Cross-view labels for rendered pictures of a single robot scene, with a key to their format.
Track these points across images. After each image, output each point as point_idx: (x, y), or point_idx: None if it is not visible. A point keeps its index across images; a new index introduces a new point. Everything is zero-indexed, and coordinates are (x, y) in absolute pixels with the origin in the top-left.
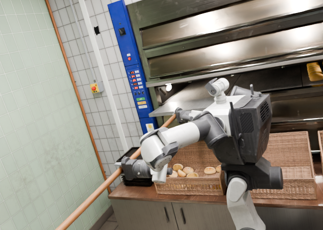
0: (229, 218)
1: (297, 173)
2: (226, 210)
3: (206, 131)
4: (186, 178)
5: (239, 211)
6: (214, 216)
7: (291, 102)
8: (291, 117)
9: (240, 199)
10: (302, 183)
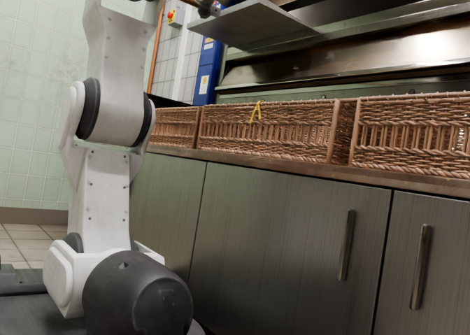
0: (173, 191)
1: None
2: (175, 170)
3: None
4: (162, 110)
5: (96, 38)
6: (159, 184)
7: (427, 33)
8: (414, 61)
9: None
10: (310, 114)
